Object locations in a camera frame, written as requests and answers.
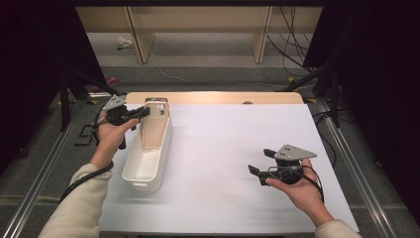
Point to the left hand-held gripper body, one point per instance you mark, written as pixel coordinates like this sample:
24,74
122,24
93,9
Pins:
115,102

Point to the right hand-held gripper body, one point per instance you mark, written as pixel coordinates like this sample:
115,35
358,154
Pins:
292,152

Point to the beige phone case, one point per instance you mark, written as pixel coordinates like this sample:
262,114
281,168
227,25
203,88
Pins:
153,129

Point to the white plastic storage box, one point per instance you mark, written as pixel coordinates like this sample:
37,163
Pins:
145,165

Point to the person's right hand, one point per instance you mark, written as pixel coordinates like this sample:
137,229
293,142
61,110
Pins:
305,193

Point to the pink packet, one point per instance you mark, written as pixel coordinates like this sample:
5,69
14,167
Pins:
110,82

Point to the white table mat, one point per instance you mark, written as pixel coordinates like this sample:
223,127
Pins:
224,139

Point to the black metal stand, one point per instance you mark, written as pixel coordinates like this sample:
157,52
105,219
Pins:
64,99
335,95

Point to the crumpled white paper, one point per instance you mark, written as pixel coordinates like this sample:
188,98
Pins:
124,42

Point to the black curtain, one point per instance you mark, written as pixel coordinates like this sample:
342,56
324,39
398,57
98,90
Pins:
379,82
29,66

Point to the beige wooden desk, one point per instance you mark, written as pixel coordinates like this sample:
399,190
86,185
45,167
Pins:
198,20

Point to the metal floor rail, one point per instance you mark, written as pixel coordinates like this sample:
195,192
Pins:
356,172
39,185

